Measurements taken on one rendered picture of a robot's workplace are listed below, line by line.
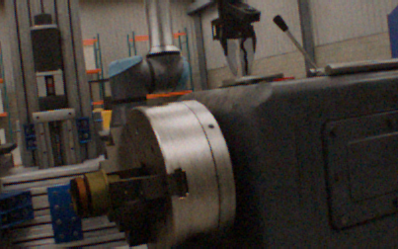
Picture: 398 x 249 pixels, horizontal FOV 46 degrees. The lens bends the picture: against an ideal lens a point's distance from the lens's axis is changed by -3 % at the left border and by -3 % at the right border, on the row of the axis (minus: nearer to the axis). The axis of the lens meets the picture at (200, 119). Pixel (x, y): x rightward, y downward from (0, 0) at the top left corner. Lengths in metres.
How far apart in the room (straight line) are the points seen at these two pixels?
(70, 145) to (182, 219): 0.82
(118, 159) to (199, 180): 0.20
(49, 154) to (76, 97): 0.22
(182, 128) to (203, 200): 0.13
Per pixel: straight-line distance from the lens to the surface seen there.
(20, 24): 1.73
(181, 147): 0.85
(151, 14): 1.61
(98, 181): 0.92
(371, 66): 1.02
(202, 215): 0.87
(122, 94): 1.51
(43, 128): 1.61
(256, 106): 0.84
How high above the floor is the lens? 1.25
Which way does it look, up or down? 3 degrees down
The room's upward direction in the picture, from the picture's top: 7 degrees counter-clockwise
